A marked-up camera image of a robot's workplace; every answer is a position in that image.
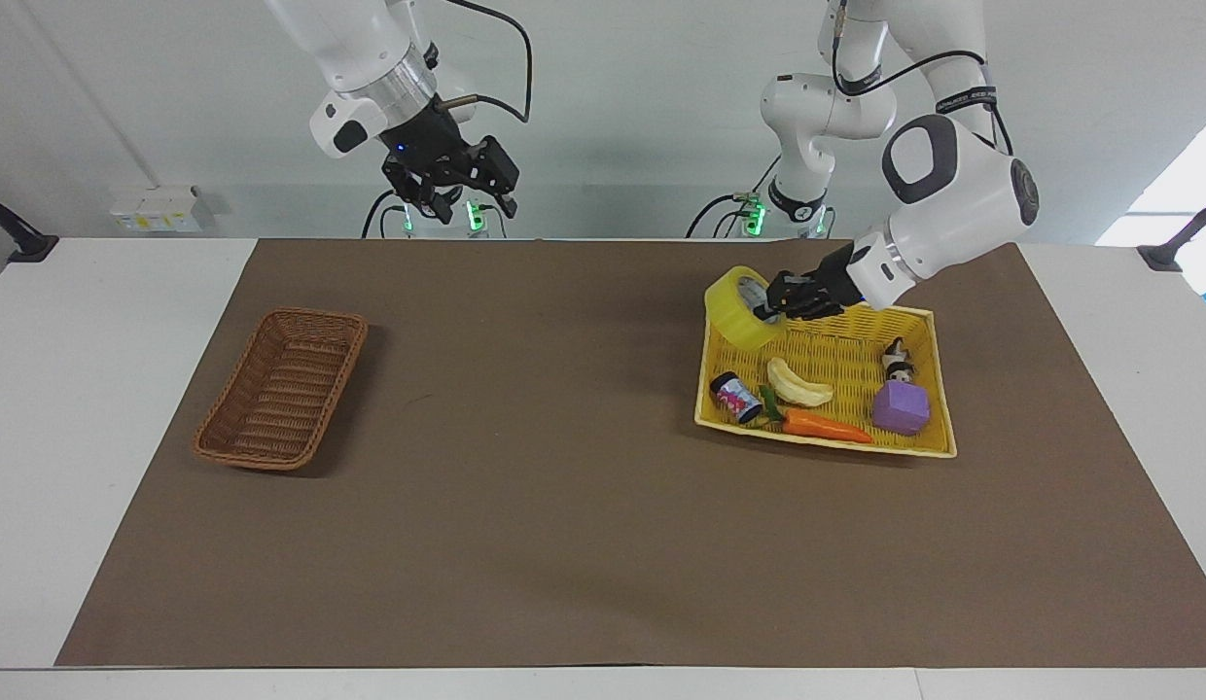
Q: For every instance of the purple cube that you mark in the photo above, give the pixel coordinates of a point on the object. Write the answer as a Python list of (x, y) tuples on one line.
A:
[(901, 408)]

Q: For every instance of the toy banana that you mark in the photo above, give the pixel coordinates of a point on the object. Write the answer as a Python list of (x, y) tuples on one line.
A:
[(798, 387)]

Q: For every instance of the small can with black lid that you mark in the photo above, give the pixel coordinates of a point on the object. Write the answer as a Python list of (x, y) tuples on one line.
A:
[(735, 399)]

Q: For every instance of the white wall socket box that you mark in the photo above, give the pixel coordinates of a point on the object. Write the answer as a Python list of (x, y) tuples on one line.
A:
[(156, 209)]

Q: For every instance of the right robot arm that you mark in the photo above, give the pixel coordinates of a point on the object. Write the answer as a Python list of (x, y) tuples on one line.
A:
[(345, 39)]

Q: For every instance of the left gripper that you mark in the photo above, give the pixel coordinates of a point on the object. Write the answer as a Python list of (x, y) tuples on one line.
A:
[(836, 277)]

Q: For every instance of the yellow tape roll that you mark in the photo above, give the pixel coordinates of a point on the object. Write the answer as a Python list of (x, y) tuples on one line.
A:
[(734, 311)]

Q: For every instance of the yellow plastic basket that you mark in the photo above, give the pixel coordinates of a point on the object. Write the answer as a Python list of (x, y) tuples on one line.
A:
[(846, 365)]

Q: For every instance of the toy carrot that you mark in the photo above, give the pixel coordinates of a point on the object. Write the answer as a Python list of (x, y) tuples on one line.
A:
[(822, 425)]

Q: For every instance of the small animal figurine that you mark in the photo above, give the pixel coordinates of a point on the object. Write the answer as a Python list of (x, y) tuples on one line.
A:
[(898, 362)]

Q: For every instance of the brown wicker basket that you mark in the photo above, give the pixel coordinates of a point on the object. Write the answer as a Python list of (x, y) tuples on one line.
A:
[(282, 389)]

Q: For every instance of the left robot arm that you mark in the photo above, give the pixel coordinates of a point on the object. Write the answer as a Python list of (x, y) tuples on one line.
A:
[(953, 185)]

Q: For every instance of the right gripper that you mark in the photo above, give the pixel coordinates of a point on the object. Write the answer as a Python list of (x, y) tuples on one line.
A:
[(423, 136)]

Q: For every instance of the black stand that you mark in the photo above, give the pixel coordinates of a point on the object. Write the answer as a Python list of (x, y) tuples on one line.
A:
[(10, 233), (1182, 238)]

